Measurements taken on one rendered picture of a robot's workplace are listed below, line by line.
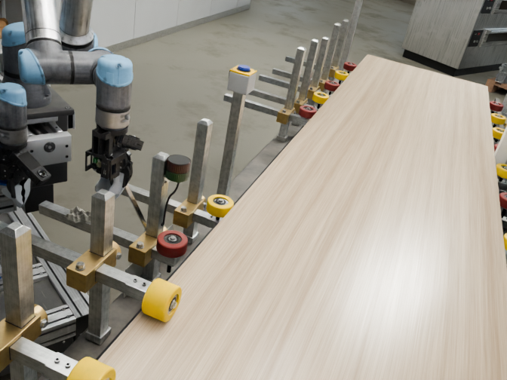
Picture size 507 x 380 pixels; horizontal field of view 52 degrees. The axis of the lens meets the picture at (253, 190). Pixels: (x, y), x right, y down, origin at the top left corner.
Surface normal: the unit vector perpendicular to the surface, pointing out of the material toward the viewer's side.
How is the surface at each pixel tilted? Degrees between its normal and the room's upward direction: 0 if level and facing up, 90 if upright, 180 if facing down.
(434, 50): 90
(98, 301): 90
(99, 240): 90
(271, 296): 0
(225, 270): 0
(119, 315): 0
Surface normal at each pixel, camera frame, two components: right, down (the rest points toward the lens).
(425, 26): -0.75, 0.21
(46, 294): 0.18, -0.85
